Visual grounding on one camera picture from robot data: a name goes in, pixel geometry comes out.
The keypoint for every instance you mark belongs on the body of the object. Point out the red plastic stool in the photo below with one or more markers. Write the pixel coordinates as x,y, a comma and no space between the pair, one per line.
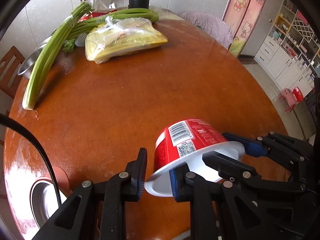
298,95

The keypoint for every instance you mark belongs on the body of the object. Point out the red paper bowl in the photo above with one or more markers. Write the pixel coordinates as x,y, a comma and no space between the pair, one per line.
165,155

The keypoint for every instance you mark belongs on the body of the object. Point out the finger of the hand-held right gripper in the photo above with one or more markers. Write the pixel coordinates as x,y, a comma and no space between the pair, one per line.
252,147
225,163

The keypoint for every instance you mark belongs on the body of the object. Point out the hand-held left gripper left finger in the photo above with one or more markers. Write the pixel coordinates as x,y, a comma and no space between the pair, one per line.
141,177

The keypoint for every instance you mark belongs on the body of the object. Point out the pink plastic stool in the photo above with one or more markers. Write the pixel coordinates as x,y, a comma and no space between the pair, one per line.
287,96

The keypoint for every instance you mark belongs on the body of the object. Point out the white display cabinet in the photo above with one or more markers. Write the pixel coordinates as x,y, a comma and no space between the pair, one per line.
282,50

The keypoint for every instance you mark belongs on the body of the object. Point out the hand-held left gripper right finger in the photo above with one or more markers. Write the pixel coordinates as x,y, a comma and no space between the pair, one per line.
174,185

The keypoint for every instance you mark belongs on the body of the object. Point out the round steel pan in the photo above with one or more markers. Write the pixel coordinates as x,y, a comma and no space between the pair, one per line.
42,205

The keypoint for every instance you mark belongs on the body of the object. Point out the pink cartoon cat curtain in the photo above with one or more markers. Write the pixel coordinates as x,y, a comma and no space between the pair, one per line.
245,12

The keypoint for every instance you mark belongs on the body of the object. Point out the small steel basin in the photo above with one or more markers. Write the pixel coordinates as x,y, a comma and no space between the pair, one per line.
25,66

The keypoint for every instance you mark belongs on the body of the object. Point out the orange plastic plate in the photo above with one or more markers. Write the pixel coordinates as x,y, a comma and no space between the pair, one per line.
62,177

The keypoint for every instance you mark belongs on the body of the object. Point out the fruit in white foam net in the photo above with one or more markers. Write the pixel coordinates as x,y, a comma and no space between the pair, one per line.
80,40

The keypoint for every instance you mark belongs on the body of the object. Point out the celery bunch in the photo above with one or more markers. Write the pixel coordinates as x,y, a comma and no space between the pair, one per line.
47,52
130,13

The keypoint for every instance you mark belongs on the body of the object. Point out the clear bag of yellow food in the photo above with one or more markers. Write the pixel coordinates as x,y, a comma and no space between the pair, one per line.
125,45

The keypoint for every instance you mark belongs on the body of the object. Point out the brown wooden chair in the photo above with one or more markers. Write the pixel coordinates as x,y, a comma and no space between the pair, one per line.
10,65

